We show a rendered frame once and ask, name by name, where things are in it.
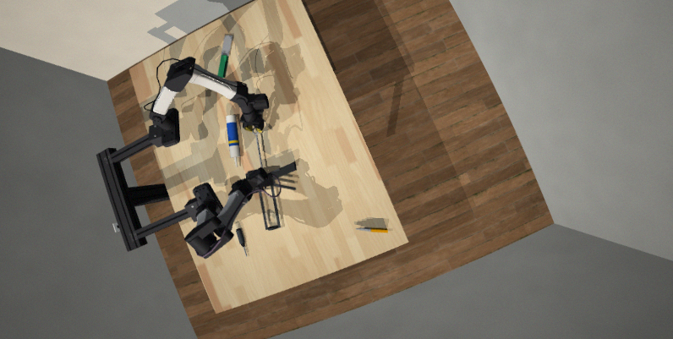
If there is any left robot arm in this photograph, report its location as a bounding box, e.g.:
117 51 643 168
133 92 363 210
149 57 269 145

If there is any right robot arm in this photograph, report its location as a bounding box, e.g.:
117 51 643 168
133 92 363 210
184 167 276 259

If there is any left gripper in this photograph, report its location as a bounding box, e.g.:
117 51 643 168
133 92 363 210
240 110 265 133

